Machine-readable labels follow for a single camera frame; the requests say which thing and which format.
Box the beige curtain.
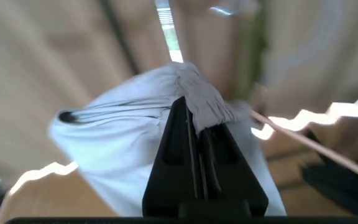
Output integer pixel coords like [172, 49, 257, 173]
[0, 0, 358, 187]

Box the green printed t-shirt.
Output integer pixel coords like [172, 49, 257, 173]
[234, 0, 269, 100]

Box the pale grey garment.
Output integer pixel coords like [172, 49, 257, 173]
[47, 61, 287, 217]

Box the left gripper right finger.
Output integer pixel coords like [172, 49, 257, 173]
[198, 123, 269, 218]

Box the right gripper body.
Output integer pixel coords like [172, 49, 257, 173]
[300, 130, 358, 216]

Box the pink clothes hanger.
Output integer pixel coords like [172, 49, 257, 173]
[250, 110, 358, 191]

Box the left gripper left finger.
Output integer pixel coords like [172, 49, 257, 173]
[142, 96, 200, 218]

